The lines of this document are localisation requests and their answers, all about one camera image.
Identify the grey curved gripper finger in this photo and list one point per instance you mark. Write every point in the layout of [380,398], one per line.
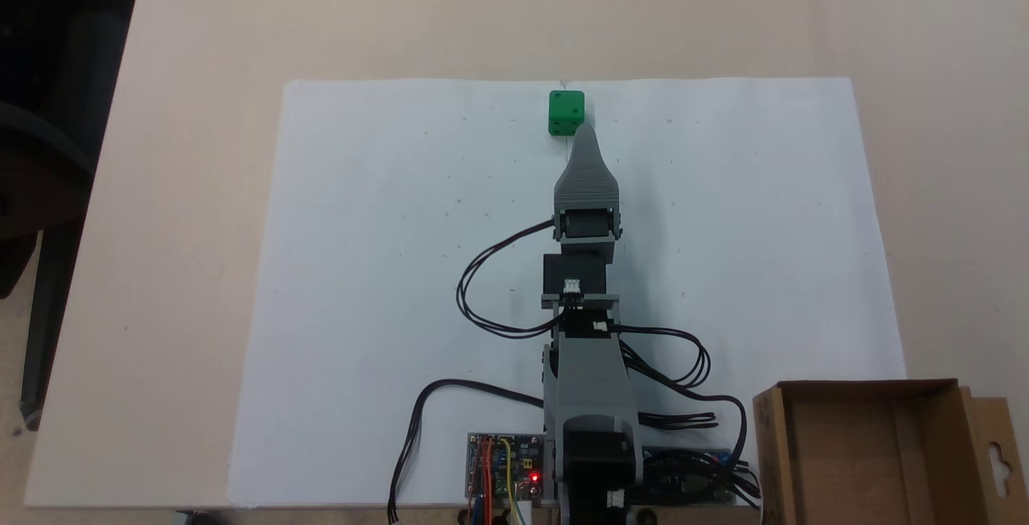
[587,179]

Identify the green dice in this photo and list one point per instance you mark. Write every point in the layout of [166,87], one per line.
[565,111]

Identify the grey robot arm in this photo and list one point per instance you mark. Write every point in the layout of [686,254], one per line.
[591,380]

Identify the white paper sheet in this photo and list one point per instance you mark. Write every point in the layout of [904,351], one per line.
[362,268]

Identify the green circuit board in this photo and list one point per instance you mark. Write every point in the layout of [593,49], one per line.
[522,457]

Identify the blue circuit board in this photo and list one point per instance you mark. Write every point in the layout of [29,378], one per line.
[675,477]

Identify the brown cardboard box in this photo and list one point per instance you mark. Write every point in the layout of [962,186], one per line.
[844,461]

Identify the black chair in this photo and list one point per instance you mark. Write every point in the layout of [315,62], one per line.
[56,107]

